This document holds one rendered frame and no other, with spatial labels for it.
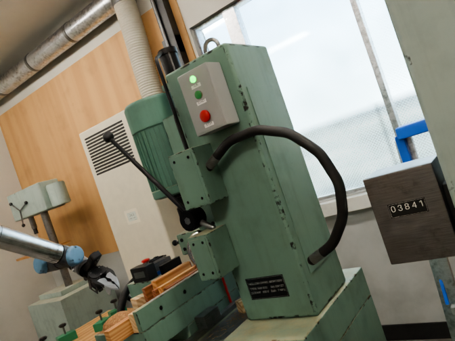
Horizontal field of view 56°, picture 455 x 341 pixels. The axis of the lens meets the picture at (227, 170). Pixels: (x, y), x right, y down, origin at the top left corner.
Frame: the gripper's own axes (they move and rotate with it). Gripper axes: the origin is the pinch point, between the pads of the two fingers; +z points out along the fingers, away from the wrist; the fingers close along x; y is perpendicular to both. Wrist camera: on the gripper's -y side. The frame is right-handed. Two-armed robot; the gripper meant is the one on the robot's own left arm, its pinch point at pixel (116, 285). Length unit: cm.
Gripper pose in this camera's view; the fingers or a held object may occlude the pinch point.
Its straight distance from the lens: 176.6
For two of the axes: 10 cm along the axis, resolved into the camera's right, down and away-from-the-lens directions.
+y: 0.0, 8.6, 5.1
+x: -6.0, 4.1, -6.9
